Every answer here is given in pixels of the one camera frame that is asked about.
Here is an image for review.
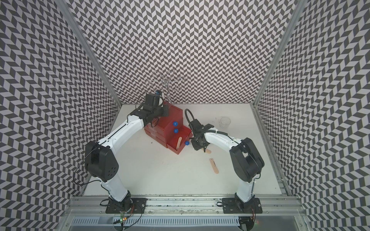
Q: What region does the red bottom drawer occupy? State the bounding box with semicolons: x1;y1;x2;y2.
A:
166;126;193;155

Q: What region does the pink folding knife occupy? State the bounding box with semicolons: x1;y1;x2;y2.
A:
176;137;182;150
209;158;219;174

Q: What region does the red plastic drawer cabinet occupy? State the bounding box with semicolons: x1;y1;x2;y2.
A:
144;101;183;148

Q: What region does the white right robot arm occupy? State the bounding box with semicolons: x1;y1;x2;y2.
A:
189;119;265;203

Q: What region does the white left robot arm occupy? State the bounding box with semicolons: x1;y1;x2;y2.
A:
84;90;168;207

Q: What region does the clear drinking glass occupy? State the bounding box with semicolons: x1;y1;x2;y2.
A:
219;116;231;130

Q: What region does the chrome wire stand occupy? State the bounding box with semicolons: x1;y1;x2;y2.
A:
146;69;185;104

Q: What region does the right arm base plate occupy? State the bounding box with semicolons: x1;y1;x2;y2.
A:
221;198;263;214

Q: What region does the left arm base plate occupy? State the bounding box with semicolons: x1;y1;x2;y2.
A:
106;197;148;214

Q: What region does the aluminium front rail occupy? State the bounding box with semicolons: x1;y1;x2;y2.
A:
63;195;307;217

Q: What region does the aluminium corner post left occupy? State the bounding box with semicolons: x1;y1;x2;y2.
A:
55;0;122;107

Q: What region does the aluminium corner post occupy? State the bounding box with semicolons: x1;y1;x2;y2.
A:
55;0;122;107
252;0;308;108

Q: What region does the aluminium corner post right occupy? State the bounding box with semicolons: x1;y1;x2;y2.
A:
252;0;308;108

